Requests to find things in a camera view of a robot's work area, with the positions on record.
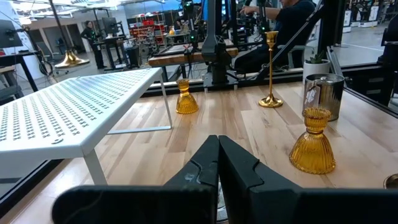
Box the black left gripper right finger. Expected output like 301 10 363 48
218 135 301 224

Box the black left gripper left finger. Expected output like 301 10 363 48
164 135 220 187

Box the amber ribbed glass candle holder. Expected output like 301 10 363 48
289 107 336 175
175 78 200 115

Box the tall gold candlestick holder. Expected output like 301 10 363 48
258 30 284 109

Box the wooden workbench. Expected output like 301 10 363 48
147 46 239 82

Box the white pot with succulent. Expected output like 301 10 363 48
302 51 331 84

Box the grey chair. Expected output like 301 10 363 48
277 45 307 69

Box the red parts shelving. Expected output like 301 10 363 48
126 12 167 47

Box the white perforated metal shelf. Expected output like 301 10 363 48
0 67 174 187

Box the person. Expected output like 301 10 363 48
80 20 108 70
233 0 317 74

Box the black computer monitor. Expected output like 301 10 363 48
0 19 24 49
101 17 121 35

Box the black desk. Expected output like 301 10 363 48
0 51 40 100

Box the black aluminium table frame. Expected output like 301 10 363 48
0 0 398 218

